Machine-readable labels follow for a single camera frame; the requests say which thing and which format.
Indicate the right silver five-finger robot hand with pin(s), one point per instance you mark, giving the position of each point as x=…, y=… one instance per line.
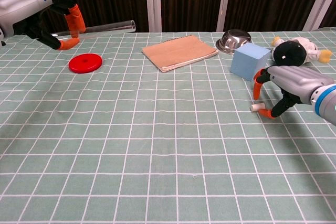
x=299, y=79

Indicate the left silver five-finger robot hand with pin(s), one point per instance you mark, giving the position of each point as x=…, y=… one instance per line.
x=23, y=1

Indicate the small white cylinder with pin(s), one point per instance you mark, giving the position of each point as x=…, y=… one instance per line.
x=255, y=107

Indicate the transparent test tube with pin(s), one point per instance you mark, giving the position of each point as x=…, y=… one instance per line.
x=110, y=28

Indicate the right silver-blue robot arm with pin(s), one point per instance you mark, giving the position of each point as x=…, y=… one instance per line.
x=326, y=100

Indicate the black and white plush toy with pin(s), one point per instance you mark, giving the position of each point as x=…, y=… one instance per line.
x=291, y=53

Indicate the light blue foam cube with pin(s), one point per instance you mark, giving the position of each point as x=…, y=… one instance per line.
x=248, y=60

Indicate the upturned stainless steel bowl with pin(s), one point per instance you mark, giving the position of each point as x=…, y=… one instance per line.
x=232, y=41

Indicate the red plastic disc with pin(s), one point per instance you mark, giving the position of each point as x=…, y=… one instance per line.
x=85, y=63

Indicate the tan folded cloth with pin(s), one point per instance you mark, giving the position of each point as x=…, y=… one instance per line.
x=181, y=52

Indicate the green checked tablecloth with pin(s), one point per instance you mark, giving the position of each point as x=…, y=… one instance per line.
x=157, y=142

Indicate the white partition frame post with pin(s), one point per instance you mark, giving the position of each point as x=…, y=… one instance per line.
x=224, y=1
x=153, y=1
x=319, y=3

